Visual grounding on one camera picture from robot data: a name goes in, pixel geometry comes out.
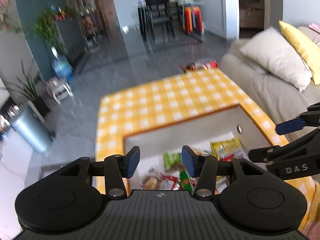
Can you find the green sausage stick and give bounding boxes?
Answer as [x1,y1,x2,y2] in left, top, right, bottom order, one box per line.
[180,171,194,195]

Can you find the yellow snack packet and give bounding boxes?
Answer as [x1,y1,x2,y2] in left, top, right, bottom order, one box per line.
[210,137,246,161]

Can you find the clear chocolate cake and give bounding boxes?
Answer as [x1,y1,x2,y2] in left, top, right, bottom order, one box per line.
[142,175,161,190]

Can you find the green pastry snack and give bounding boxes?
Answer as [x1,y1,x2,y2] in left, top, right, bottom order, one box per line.
[163,152,185,172]

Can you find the red snack packet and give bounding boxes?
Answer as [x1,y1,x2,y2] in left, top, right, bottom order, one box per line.
[158,175,180,191]

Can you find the white spicy strips packet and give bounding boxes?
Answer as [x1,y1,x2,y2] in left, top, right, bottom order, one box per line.
[215,176,229,194]

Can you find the yellow plush blanket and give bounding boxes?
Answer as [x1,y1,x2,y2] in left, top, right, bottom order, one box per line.
[298,180,319,231]

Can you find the beige sofa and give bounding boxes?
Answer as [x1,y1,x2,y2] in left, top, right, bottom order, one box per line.
[219,38,319,124]

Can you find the orange cardboard box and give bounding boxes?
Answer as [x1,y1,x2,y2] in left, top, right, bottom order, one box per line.
[123,105,287,191]

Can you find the yellow cushion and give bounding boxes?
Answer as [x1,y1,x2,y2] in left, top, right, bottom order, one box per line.
[279,21,320,86]

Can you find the pink blanket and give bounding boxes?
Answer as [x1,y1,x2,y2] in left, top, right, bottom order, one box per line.
[302,221,320,240]

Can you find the yellow checkered tablecloth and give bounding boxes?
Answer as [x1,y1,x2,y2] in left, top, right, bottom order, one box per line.
[94,68,316,198]

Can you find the white cushion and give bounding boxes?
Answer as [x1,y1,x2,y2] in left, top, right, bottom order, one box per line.
[240,27,312,92]

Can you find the silver pedal trash can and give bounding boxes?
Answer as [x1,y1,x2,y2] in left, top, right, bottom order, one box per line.
[11,105,55,154]

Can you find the small white stool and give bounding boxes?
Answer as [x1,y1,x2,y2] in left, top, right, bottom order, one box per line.
[46,77,74,105]

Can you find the blue water jug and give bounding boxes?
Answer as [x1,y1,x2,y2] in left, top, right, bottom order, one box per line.
[51,47,74,81]

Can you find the potted grass plant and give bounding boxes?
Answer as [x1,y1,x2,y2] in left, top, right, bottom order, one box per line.
[4,59,50,118]

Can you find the grey cabinet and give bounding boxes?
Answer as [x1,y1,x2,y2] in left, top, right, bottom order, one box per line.
[55,18,86,67]

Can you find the orange stacked stools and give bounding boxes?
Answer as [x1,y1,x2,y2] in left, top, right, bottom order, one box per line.
[183,5,204,35]

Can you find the hanging green vine plant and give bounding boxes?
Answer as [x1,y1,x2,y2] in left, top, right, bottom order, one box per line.
[31,7,66,52]

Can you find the black dining chair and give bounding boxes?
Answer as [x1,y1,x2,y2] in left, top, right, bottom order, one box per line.
[145,0,175,40]

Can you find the black dining table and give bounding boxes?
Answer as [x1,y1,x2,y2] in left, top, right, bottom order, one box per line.
[137,0,205,42]

